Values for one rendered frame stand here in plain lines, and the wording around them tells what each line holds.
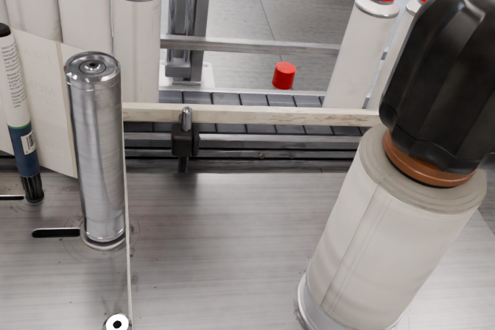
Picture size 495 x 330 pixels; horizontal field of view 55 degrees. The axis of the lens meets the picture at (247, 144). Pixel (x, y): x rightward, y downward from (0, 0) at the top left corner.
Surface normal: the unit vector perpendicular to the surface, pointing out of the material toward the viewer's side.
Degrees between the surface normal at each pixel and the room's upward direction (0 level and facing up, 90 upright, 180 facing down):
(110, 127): 90
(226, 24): 0
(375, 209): 91
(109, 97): 90
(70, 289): 0
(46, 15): 90
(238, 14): 0
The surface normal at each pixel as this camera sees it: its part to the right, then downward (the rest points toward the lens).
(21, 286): 0.15, -0.74
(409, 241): -0.18, 0.60
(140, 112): 0.14, 0.68
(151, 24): 0.66, 0.57
